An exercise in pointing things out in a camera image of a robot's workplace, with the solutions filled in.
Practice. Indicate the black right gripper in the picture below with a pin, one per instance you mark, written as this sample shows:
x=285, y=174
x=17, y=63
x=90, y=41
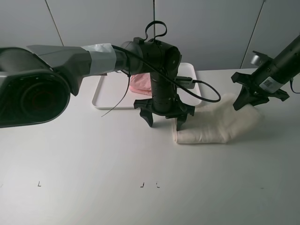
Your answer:
x=258, y=86

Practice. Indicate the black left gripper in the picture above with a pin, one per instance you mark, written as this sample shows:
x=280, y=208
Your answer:
x=164, y=102

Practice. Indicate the pink towel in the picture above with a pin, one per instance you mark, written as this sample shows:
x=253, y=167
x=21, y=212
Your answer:
x=140, y=84

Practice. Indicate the white towel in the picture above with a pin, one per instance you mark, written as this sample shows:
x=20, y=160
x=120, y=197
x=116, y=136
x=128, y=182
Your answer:
x=217, y=123

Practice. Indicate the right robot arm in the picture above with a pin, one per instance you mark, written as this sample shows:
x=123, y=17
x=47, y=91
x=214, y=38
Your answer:
x=287, y=63

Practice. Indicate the white plastic tray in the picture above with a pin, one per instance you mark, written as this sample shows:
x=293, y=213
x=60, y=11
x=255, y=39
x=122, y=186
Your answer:
x=111, y=89

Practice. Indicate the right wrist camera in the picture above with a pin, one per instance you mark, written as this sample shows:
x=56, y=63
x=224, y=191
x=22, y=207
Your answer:
x=259, y=58

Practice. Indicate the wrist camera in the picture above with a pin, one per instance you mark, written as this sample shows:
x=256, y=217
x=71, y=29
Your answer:
x=259, y=58
x=186, y=82

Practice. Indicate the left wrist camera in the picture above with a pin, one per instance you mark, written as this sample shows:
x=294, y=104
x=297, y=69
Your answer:
x=186, y=82

